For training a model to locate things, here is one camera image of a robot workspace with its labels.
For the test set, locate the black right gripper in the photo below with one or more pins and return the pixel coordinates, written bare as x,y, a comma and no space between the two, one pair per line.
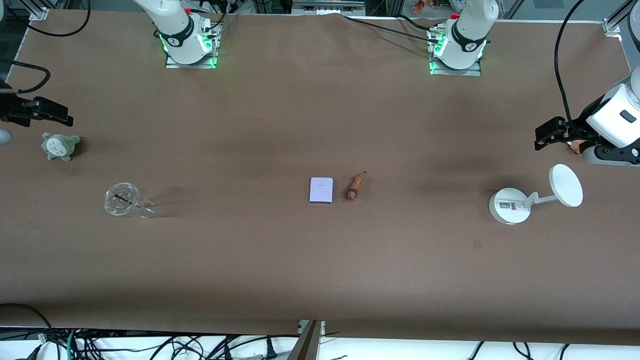
9,107

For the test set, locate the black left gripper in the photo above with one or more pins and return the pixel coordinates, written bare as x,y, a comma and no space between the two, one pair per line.
584,121

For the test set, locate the brown lion figurine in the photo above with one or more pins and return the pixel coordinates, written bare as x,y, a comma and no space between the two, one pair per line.
354,188

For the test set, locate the lilac Huawei phone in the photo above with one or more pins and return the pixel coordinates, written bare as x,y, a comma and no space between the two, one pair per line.
321,190

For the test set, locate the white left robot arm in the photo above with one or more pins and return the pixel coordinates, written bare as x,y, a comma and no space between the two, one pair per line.
467,37

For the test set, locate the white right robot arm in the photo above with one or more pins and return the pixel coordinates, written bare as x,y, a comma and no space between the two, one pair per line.
176,27

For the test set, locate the grey Totoro plush toy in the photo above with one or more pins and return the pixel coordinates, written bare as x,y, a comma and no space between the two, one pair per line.
59,146

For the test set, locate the white round desk lamp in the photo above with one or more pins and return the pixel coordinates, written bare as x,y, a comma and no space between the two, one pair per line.
510,206

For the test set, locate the clear glass cup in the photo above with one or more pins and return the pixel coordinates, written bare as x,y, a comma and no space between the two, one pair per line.
122,200

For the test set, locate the orange toy figure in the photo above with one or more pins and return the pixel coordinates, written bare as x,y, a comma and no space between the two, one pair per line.
419,6

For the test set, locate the brown felt table cover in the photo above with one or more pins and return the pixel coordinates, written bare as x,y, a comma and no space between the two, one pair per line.
300,125

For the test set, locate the metal table leg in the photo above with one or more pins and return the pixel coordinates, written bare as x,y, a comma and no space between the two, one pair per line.
306,342

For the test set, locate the aluminium frame bracket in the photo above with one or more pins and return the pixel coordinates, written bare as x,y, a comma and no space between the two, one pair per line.
616,22
39,10

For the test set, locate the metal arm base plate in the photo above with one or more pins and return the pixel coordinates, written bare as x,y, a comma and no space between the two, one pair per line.
457,71
211,47

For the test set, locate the grey metal frame rail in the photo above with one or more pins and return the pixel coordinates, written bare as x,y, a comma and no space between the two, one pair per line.
327,7

